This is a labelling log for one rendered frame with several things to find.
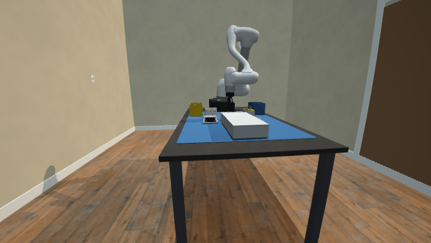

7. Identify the yellow open-top bin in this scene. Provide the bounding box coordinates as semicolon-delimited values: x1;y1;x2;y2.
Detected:
189;103;203;117

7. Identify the blue flat mat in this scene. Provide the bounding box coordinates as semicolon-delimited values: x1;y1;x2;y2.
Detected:
176;112;317;144

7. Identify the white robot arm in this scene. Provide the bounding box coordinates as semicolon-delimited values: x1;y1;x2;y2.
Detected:
213;25;259;102

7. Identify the dark blue open bin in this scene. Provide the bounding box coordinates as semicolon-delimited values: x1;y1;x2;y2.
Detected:
248;102;265;115

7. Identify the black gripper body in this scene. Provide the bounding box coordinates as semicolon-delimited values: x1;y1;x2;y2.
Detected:
226;92;234;102

